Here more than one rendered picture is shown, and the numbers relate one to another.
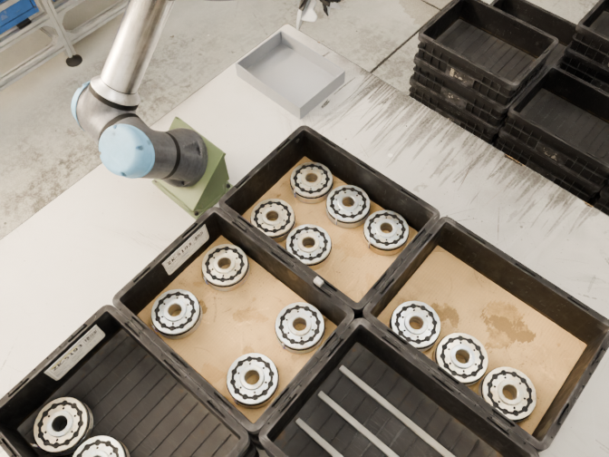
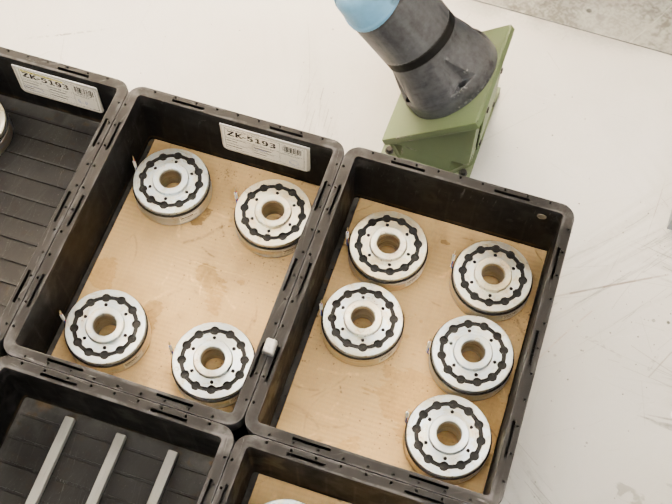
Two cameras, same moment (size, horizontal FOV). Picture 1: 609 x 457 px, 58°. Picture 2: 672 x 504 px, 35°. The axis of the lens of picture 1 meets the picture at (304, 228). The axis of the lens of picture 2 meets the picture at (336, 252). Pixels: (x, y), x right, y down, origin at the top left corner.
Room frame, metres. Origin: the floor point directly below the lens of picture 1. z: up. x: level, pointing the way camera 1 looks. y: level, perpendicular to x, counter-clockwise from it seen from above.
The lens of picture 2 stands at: (0.34, -0.47, 2.08)
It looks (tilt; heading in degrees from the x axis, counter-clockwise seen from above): 63 degrees down; 65
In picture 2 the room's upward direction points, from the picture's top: 1 degrees clockwise
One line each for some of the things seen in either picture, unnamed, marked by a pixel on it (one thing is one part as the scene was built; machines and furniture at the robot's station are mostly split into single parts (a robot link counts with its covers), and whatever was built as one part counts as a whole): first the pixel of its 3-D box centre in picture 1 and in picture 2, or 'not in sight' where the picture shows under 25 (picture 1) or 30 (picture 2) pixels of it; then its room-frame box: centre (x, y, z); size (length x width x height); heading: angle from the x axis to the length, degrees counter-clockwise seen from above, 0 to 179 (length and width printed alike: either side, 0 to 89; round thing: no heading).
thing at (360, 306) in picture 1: (327, 210); (416, 316); (0.64, -0.05, 0.92); 0.40 x 0.30 x 0.02; 47
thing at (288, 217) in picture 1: (272, 217); (388, 245); (0.67, 0.07, 0.86); 0.10 x 0.10 x 0.01
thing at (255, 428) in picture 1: (232, 308); (182, 246); (0.42, 0.15, 0.92); 0.40 x 0.30 x 0.02; 47
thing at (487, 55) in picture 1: (472, 82); not in sight; (1.54, -0.67, 0.37); 0.40 x 0.30 x 0.45; 46
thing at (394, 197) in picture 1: (327, 222); (413, 332); (0.64, -0.05, 0.87); 0.40 x 0.30 x 0.11; 47
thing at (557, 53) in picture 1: (518, 50); not in sight; (1.83, -0.95, 0.26); 0.40 x 0.30 x 0.23; 46
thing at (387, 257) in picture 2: (272, 216); (388, 244); (0.67, 0.07, 0.86); 0.05 x 0.05 x 0.01
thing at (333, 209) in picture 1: (348, 203); (472, 353); (0.70, -0.10, 0.86); 0.10 x 0.10 x 0.01
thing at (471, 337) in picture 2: (348, 201); (472, 352); (0.70, -0.10, 0.86); 0.05 x 0.05 x 0.01
